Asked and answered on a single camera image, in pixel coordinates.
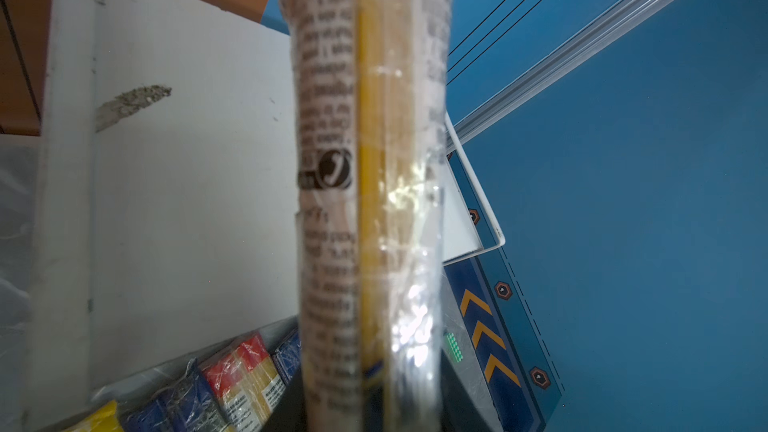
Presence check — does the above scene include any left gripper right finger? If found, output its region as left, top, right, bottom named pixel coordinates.
left=441, top=350, right=502, bottom=431

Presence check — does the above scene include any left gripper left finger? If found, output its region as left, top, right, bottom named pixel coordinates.
left=261, top=368, right=308, bottom=432

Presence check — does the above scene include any clear labelled spaghetti bag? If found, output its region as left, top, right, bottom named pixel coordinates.
left=280, top=0, right=452, bottom=431

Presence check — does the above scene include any white two-tier metal shelf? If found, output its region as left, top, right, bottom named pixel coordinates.
left=24, top=0, right=480, bottom=430

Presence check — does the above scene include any red-ended clear spaghetti bag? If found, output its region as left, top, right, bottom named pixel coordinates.
left=201, top=332, right=286, bottom=432

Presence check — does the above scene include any blue Barilla spaghetti box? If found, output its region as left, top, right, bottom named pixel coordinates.
left=272, top=329, right=301, bottom=385

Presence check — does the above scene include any green toy brick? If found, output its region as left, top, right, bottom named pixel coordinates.
left=443, top=331, right=464, bottom=364

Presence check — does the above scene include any blue Ankara spaghetti bag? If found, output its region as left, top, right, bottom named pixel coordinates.
left=121, top=362, right=233, bottom=432

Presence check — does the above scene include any yellow Pastatime spaghetti bag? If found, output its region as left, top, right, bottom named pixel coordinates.
left=63, top=400, right=124, bottom=432

